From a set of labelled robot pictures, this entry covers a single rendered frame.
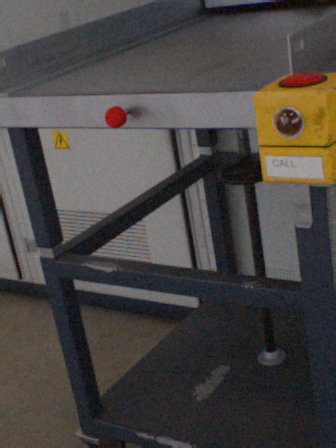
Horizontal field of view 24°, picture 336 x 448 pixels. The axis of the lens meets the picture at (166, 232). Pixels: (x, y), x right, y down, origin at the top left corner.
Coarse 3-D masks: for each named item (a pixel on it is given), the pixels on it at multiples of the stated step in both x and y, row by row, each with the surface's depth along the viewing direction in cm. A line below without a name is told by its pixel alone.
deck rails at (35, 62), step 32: (160, 0) 170; (192, 0) 181; (64, 32) 146; (96, 32) 153; (128, 32) 162; (160, 32) 170; (320, 32) 108; (32, 64) 140; (64, 64) 147; (320, 64) 109
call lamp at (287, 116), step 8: (280, 112) 78; (288, 112) 77; (296, 112) 77; (280, 120) 78; (288, 120) 77; (296, 120) 77; (304, 120) 77; (280, 128) 78; (288, 128) 77; (296, 128) 77; (288, 136) 79; (296, 136) 78
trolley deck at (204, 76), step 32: (192, 32) 165; (224, 32) 157; (256, 32) 150; (288, 32) 144; (96, 64) 147; (128, 64) 141; (160, 64) 135; (192, 64) 130; (224, 64) 125; (256, 64) 121; (288, 64) 117; (0, 96) 132; (32, 96) 128; (64, 96) 124; (96, 96) 121; (128, 96) 117; (160, 96) 114; (192, 96) 111; (224, 96) 108; (128, 128) 120; (160, 128) 117; (192, 128) 113; (224, 128) 110
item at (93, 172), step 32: (0, 128) 234; (64, 128) 218; (96, 128) 211; (64, 160) 223; (96, 160) 216; (128, 160) 210; (160, 160) 204; (192, 160) 201; (64, 192) 228; (96, 192) 221; (128, 192) 214; (192, 192) 205; (64, 224) 234; (160, 224) 213; (192, 224) 209; (32, 256) 248; (128, 256) 225; (160, 256) 218; (192, 256) 213; (96, 288) 237; (128, 288) 230
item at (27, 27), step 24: (0, 0) 155; (24, 0) 159; (48, 0) 163; (72, 0) 168; (96, 0) 172; (120, 0) 177; (144, 0) 182; (0, 24) 156; (24, 24) 160; (48, 24) 164; (72, 24) 168; (0, 48) 157
